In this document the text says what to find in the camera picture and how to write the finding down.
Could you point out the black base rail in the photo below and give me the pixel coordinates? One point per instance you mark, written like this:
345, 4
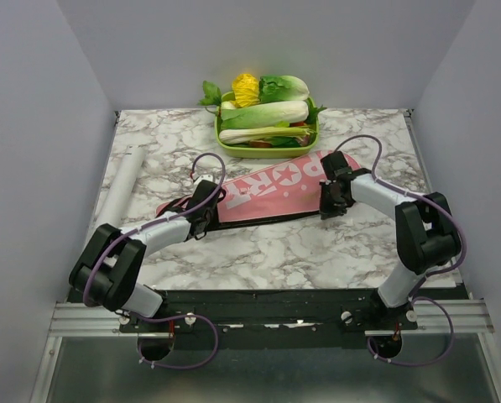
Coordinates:
271, 319

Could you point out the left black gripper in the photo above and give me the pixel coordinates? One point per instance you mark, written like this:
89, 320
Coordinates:
200, 219

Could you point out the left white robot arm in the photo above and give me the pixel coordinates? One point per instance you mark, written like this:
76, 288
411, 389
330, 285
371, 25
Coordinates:
106, 273

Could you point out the white green napa cabbage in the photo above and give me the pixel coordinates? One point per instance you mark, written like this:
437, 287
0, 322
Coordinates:
264, 115

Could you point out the green vegetable basket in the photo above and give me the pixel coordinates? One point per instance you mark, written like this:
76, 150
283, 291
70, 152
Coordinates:
278, 147

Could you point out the pink racket bag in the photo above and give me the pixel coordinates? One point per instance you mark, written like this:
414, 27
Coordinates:
277, 193

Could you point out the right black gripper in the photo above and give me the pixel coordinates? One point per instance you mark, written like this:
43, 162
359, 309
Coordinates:
331, 201

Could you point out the yellow leafy vegetable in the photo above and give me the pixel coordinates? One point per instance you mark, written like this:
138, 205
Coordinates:
245, 89

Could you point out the dark green lettuce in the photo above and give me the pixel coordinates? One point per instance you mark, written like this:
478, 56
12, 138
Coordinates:
282, 89

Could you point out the white green celery stalk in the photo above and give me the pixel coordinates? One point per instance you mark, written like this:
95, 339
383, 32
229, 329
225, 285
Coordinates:
238, 136

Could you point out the white shuttlecock tube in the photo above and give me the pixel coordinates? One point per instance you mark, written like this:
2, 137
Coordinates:
119, 193

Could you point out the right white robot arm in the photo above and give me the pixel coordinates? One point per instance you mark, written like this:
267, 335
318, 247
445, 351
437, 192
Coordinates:
426, 236

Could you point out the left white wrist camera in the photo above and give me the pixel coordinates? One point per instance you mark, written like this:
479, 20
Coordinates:
206, 177

